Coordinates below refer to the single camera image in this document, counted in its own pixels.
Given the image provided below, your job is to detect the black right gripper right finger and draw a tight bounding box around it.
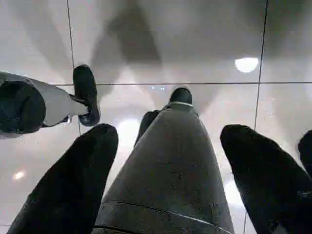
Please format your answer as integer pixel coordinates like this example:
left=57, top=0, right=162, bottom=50
left=220, top=124, right=312, bottom=234

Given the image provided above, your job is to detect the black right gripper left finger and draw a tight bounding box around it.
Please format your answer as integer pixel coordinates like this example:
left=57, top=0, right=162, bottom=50
left=7, top=123, right=119, bottom=234

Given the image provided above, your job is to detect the grey robot leg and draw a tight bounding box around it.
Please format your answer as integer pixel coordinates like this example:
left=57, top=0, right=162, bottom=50
left=0, top=64, right=101, bottom=140
left=94, top=87, right=234, bottom=234

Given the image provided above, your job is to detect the grey right robot leg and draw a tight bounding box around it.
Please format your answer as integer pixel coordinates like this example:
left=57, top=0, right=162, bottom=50
left=94, top=87, right=234, bottom=234

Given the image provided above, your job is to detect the grey left robot leg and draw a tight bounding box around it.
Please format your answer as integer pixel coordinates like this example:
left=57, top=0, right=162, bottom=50
left=0, top=64, right=101, bottom=140

